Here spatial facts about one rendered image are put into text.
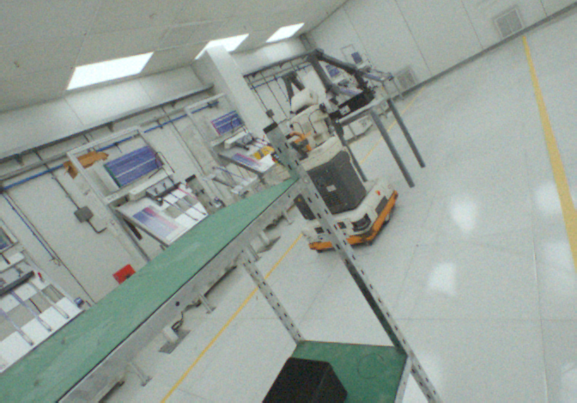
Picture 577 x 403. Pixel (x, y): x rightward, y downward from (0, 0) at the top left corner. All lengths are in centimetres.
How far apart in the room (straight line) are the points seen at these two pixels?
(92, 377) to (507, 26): 926
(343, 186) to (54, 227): 362
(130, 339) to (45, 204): 433
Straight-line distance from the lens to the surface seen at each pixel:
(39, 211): 477
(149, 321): 53
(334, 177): 228
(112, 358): 52
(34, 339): 272
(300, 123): 267
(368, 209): 239
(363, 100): 299
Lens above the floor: 108
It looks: 10 degrees down
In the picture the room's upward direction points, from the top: 32 degrees counter-clockwise
